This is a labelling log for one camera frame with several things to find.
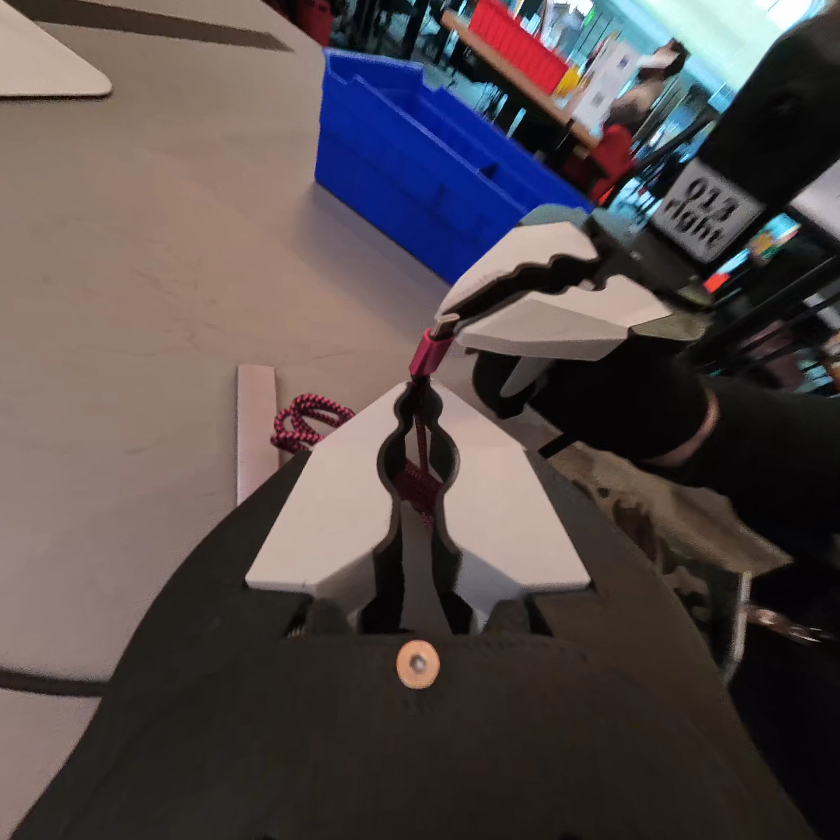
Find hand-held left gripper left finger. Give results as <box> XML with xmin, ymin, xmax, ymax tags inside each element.
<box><xmin>245</xmin><ymin>382</ymin><xmax>408</xmax><ymax>634</ymax></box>

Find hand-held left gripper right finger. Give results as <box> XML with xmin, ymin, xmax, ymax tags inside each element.
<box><xmin>430</xmin><ymin>381</ymin><xmax>593</xmax><ymax>634</ymax></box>

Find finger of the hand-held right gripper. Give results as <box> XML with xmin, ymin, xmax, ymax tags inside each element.
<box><xmin>435</xmin><ymin>220</ymin><xmax>602</xmax><ymax>325</ymax></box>
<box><xmin>451</xmin><ymin>274</ymin><xmax>675</xmax><ymax>363</ymax></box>

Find grey usb hub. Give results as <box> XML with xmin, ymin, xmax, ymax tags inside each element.
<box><xmin>236</xmin><ymin>365</ymin><xmax>280</xmax><ymax>506</ymax></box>

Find pink braided usb cable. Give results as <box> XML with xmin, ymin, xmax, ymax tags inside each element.
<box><xmin>271</xmin><ymin>314</ymin><xmax>460</xmax><ymax>526</ymax></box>

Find blue plastic bin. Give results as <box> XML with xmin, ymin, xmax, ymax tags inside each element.
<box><xmin>315</xmin><ymin>49</ymin><xmax>595</xmax><ymax>284</ymax></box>

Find person's right forearm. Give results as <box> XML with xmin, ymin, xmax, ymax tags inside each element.
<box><xmin>646</xmin><ymin>374</ymin><xmax>840</xmax><ymax>565</ymax></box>

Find person's right hand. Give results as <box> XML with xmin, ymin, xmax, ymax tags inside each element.
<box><xmin>472</xmin><ymin>340</ymin><xmax>718</xmax><ymax>460</ymax></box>

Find red fabric bag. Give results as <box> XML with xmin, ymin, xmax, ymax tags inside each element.
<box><xmin>564</xmin><ymin>125</ymin><xmax>637</xmax><ymax>204</ymax></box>

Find wooden work desk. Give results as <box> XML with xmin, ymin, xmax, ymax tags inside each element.
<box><xmin>440</xmin><ymin>10</ymin><xmax>601</xmax><ymax>148</ymax></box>

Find person's camouflage pants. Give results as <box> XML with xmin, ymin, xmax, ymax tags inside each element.
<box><xmin>551</xmin><ymin>446</ymin><xmax>788</xmax><ymax>657</ymax></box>

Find white carton box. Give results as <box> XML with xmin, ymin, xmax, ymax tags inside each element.
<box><xmin>571</xmin><ymin>33</ymin><xmax>641</xmax><ymax>126</ymax></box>

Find red plastic bin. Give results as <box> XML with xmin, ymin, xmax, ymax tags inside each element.
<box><xmin>469</xmin><ymin>0</ymin><xmax>571</xmax><ymax>76</ymax></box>

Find white monitor stand base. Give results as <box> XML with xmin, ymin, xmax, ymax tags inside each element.
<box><xmin>0</xmin><ymin>0</ymin><xmax>112</xmax><ymax>99</ymax></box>

